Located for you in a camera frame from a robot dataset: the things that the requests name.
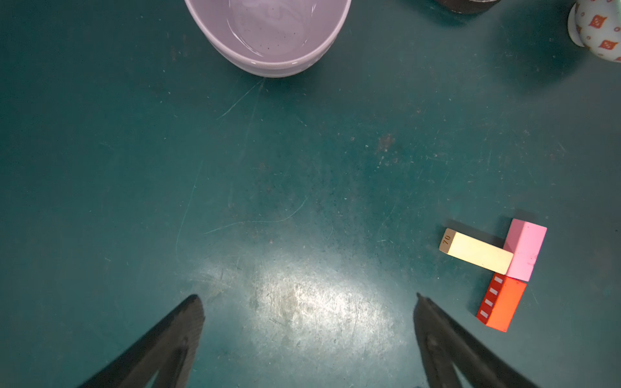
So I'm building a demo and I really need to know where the brown metal jewelry stand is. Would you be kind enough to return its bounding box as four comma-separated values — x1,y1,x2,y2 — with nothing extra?
436,0,500,15

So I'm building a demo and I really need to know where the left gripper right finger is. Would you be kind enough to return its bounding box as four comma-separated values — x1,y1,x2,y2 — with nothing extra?
413,294,536,387

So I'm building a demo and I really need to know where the pink block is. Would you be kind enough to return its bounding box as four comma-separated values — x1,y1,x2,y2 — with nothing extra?
503,218,548,282

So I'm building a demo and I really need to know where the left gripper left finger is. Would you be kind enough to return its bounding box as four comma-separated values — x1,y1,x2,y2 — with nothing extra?
81,294,205,387

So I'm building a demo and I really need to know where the patterned white green bowl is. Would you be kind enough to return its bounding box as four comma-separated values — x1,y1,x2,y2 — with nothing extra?
568,0,620,64

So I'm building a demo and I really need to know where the red block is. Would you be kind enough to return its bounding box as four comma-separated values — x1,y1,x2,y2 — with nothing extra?
476,273,527,332

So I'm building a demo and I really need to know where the purple bowl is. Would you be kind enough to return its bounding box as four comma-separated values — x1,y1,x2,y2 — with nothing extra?
185,0,352,79

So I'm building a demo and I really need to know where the natural wood block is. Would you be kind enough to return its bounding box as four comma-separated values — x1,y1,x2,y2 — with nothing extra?
439,228,514,275

